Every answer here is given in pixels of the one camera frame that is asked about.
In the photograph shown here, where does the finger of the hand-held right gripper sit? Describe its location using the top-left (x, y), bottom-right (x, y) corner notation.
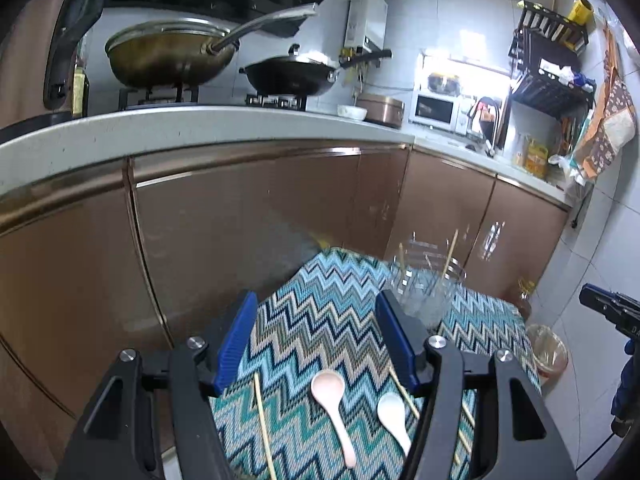
top-left (580, 284), bottom-right (627, 330)

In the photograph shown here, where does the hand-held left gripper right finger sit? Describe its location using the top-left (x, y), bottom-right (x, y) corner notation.
top-left (375, 290), bottom-right (582, 480)

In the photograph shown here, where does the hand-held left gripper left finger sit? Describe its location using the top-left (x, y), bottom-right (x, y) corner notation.
top-left (54, 290), bottom-right (261, 480)

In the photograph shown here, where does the clear utensil holder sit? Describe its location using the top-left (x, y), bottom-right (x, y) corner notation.
top-left (385, 255), bottom-right (468, 332)

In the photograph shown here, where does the white spoon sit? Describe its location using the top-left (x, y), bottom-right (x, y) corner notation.
top-left (376, 392), bottom-right (412, 458)

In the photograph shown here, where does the pink spoon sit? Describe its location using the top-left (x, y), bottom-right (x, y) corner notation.
top-left (310, 370), bottom-right (358, 468)

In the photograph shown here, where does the person's right hand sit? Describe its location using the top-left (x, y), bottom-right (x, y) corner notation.
top-left (611, 339), bottom-right (640, 418)

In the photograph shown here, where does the trash bin with bag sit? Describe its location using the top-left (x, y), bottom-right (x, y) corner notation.
top-left (526, 324), bottom-right (570, 386)

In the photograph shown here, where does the amber oil bottle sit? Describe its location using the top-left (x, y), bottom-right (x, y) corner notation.
top-left (510, 280), bottom-right (533, 321)

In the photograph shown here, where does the zigzag knitted cloth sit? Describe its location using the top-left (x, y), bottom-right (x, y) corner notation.
top-left (210, 247), bottom-right (543, 480)

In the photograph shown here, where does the brown cabinet door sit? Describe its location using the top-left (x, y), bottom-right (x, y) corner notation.
top-left (0, 160), bottom-right (176, 463)
top-left (385, 150), bottom-right (498, 286)
top-left (462, 180), bottom-right (571, 302)
top-left (127, 147), bottom-right (362, 351)
top-left (350, 147), bottom-right (412, 261)

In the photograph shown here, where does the yellow oil bottle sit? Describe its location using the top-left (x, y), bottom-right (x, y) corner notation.
top-left (524, 140), bottom-right (550, 178)

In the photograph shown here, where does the patterned hanging towel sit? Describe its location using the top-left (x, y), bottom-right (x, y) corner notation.
top-left (570, 25), bottom-right (638, 178)

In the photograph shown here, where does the black dish rack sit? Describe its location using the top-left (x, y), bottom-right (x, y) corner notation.
top-left (509, 0), bottom-right (598, 121)

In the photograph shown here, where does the white kitchen countertop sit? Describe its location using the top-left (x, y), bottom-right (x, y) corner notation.
top-left (0, 105), bottom-right (571, 207)

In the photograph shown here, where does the brown rice cooker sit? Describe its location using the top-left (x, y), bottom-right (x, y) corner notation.
top-left (356, 92), bottom-right (405, 129)

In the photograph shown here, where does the white microwave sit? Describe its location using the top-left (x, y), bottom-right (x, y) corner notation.
top-left (409, 91), bottom-right (463, 128)

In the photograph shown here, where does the clear food container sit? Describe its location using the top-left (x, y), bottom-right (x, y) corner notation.
top-left (427, 72), bottom-right (461, 95)

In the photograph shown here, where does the gas stove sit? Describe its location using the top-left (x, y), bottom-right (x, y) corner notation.
top-left (117, 85), bottom-right (308, 112)

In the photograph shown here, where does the black wok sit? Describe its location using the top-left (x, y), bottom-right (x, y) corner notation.
top-left (239, 44), bottom-right (393, 98)

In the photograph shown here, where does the brass-coloured wok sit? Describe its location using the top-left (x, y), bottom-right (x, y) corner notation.
top-left (104, 4), bottom-right (319, 90)

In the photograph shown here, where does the white water heater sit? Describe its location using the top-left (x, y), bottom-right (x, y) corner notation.
top-left (345, 0), bottom-right (389, 53)

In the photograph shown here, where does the glass wok lid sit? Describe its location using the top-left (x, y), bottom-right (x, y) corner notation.
top-left (106, 19), bottom-right (237, 55)

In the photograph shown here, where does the black cable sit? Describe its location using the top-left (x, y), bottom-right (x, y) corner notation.
top-left (575, 432), bottom-right (617, 472)

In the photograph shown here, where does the black curved handle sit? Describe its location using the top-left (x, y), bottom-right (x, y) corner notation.
top-left (44, 0), bottom-right (132, 111)

